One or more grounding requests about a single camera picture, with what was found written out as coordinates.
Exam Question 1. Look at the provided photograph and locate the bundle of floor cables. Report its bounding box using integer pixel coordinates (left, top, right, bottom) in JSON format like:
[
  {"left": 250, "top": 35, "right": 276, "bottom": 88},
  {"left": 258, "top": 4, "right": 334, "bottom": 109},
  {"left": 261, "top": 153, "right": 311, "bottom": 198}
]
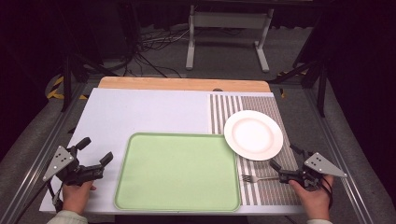
[{"left": 122, "top": 26, "right": 191, "bottom": 79}]

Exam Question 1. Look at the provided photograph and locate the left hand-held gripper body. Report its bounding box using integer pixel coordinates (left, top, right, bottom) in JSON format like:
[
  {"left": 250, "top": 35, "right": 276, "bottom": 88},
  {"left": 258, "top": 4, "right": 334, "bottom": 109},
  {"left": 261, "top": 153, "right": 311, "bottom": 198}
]
[{"left": 42, "top": 146, "right": 106, "bottom": 187}]

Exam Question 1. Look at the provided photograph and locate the right hand-held gripper cable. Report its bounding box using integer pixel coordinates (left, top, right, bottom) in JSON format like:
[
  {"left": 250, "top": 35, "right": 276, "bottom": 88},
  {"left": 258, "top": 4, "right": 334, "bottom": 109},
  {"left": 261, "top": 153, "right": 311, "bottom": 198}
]
[{"left": 320, "top": 175, "right": 334, "bottom": 210}]

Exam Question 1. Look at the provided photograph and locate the light green plastic tray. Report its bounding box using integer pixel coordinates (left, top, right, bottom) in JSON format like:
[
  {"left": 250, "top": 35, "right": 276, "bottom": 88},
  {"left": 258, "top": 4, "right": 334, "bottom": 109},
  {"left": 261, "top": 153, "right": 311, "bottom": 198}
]
[{"left": 113, "top": 132, "right": 242, "bottom": 213}]

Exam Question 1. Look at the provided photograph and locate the aluminium floor rail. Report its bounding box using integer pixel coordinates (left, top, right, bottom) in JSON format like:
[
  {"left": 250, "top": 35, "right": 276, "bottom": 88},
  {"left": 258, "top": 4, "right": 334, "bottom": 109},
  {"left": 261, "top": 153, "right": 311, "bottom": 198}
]
[
  {"left": 303, "top": 88, "right": 376, "bottom": 224},
  {"left": 0, "top": 81, "right": 92, "bottom": 224}
]

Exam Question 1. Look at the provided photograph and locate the person's right hand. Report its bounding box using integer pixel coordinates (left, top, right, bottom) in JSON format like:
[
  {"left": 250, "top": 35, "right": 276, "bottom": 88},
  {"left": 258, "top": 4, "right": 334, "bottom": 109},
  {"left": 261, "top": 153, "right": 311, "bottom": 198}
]
[{"left": 289, "top": 175, "right": 335, "bottom": 221}]

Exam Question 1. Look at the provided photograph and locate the white table cover sheet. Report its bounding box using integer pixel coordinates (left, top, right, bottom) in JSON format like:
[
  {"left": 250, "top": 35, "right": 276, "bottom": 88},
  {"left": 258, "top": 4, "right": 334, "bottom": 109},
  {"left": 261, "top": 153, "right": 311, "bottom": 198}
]
[{"left": 39, "top": 88, "right": 305, "bottom": 217}]

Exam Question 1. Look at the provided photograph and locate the grey striped placemat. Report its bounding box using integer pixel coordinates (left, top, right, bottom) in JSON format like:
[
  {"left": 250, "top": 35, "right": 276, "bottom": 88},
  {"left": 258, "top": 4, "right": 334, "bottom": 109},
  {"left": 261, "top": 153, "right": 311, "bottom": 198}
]
[{"left": 207, "top": 92, "right": 303, "bottom": 207}]

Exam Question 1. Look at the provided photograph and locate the person's left hand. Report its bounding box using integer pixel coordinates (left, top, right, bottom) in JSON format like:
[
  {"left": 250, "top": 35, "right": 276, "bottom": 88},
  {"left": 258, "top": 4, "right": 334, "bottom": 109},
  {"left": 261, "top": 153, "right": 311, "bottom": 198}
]
[{"left": 62, "top": 180, "right": 98, "bottom": 216}]

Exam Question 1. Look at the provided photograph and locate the black tripod stand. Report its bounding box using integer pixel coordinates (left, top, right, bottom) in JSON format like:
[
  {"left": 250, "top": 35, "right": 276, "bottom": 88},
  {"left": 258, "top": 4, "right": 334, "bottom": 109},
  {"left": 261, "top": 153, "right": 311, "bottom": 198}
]
[
  {"left": 59, "top": 50, "right": 120, "bottom": 114},
  {"left": 270, "top": 57, "right": 330, "bottom": 119}
]

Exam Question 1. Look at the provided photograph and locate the white metal stand frame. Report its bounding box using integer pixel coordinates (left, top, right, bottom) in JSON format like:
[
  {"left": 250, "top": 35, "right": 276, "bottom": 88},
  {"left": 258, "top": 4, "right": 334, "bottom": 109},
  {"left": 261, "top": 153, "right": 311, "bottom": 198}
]
[{"left": 185, "top": 4, "right": 276, "bottom": 74}]

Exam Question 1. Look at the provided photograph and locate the white round plate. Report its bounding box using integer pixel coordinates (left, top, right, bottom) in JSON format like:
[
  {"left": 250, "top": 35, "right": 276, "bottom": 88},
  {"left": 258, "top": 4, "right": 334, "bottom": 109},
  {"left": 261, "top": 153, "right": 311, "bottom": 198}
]
[{"left": 223, "top": 109, "right": 285, "bottom": 161}]

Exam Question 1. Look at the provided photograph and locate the silver metal fork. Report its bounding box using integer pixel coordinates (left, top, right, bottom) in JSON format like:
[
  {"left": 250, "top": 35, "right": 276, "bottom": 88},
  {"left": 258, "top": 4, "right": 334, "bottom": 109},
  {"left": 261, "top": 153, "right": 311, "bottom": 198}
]
[{"left": 241, "top": 174, "right": 280, "bottom": 184}]

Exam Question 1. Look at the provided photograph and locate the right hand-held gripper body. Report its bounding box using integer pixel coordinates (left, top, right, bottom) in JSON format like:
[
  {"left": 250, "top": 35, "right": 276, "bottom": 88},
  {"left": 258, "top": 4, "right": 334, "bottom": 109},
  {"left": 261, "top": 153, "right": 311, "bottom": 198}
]
[{"left": 278, "top": 151, "right": 348, "bottom": 190}]

